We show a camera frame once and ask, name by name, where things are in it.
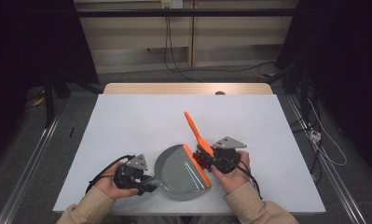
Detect grey dustpan with orange edge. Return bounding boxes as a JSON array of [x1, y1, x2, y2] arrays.
[[149, 144, 214, 202]]

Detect right hand-held gripper black cable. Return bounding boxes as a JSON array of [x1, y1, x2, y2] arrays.
[[234, 160, 264, 201]]

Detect white power strip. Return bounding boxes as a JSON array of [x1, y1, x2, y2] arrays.
[[309, 130, 323, 143]]

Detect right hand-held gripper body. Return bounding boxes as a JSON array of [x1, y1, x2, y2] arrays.
[[211, 136, 247, 175]]

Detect hand-held gripper black cable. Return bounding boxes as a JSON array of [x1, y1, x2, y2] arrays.
[[86, 154, 135, 194], [234, 160, 264, 201]]

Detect person's right hand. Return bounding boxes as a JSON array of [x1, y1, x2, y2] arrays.
[[211, 150, 252, 194]]

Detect white wall socket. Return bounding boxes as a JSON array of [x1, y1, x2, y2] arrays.
[[160, 0, 184, 9]]

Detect white table board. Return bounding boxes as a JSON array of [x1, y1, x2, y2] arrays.
[[52, 93, 327, 216]]

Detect aluminium floor rail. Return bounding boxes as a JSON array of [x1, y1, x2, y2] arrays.
[[0, 115, 62, 224], [285, 94, 368, 224]]

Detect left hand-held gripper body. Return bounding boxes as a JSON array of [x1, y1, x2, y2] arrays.
[[113, 154, 149, 190]]

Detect orange brush with grey bristles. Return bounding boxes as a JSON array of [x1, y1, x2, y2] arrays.
[[184, 110, 215, 157]]

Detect black floor cable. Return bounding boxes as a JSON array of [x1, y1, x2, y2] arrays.
[[173, 61, 276, 75]]

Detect dark curtain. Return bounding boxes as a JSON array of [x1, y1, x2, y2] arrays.
[[0, 0, 100, 167], [274, 0, 372, 180]]

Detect wooden table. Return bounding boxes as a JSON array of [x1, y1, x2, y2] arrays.
[[103, 82, 274, 95]]

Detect black horizontal crossbar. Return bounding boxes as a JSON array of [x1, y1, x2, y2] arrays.
[[76, 8, 299, 18]]

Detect person's left hand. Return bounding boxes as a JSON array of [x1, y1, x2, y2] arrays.
[[93, 161, 140, 202]]

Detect white cable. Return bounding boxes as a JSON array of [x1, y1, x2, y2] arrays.
[[307, 98, 348, 167]]

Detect black metal stand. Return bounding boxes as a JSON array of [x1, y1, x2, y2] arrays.
[[43, 73, 57, 129]]

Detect left hand-held gripper black cable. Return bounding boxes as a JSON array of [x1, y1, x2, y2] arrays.
[[86, 154, 135, 194]]

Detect black hanging wall cable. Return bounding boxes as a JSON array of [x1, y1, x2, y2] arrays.
[[163, 16, 204, 83]]

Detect bundle of black cables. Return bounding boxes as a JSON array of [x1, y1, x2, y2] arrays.
[[289, 69, 324, 175]]

